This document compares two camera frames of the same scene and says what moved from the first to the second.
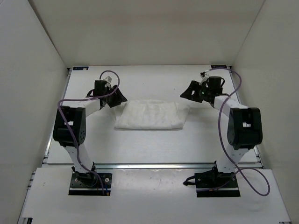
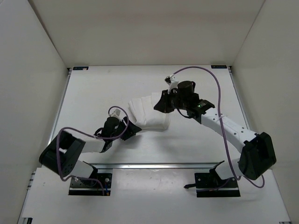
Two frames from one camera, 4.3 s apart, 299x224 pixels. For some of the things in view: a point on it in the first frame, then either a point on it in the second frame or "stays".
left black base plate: (89, 184) stays
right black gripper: (194, 87) to (163, 105)
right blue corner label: (218, 66) stays
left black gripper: (119, 98) to (132, 129)
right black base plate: (212, 183) stays
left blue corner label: (80, 68) stays
